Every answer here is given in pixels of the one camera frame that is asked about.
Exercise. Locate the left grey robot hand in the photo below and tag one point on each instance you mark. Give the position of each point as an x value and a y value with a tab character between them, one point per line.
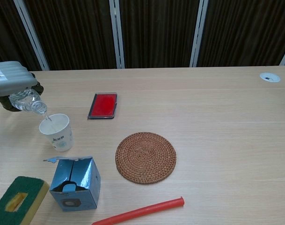
11	77

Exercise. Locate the clear plastic water bottle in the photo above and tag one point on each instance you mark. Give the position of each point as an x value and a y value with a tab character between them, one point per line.
27	102

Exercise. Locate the small white paper cup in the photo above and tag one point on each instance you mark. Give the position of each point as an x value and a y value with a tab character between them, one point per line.
59	133

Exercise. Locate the red ink pad case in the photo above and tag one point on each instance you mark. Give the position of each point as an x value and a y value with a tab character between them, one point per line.
103	105

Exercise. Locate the green and yellow sponge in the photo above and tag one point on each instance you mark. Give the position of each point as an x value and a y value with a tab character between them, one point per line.
18	201

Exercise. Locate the open blue cardboard box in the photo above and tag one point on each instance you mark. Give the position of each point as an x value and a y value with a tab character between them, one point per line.
79	187

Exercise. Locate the round woven rattan coaster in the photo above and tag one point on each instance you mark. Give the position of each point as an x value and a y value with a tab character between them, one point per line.
145	157

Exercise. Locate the red plastic tube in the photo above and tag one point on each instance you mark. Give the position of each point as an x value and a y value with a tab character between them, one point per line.
142	211

